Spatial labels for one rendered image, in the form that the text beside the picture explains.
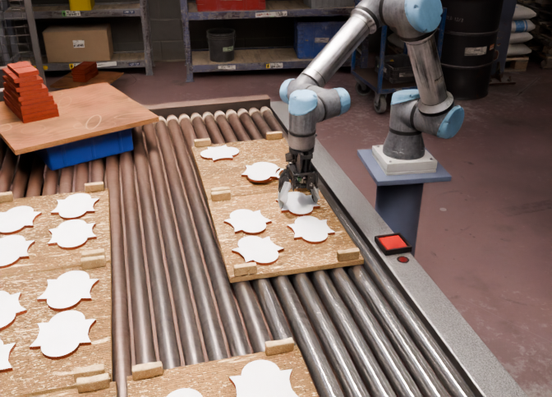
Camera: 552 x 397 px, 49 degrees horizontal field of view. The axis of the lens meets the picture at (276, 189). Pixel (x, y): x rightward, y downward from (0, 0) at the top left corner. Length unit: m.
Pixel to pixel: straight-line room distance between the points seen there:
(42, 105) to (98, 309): 1.02
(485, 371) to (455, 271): 1.93
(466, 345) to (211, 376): 0.55
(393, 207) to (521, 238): 1.50
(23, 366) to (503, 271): 2.52
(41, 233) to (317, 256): 0.76
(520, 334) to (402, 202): 0.98
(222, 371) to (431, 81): 1.14
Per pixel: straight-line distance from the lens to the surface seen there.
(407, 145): 2.16
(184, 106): 2.56
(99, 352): 1.34
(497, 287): 3.20
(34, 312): 1.48
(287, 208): 1.75
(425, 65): 1.93
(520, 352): 2.86
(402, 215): 2.27
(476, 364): 1.36
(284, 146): 2.18
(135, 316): 1.44
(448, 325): 1.44
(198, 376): 1.25
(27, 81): 2.25
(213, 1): 5.96
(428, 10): 1.83
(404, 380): 1.28
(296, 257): 1.56
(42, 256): 1.67
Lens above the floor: 1.81
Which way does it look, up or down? 28 degrees down
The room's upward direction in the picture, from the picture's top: straight up
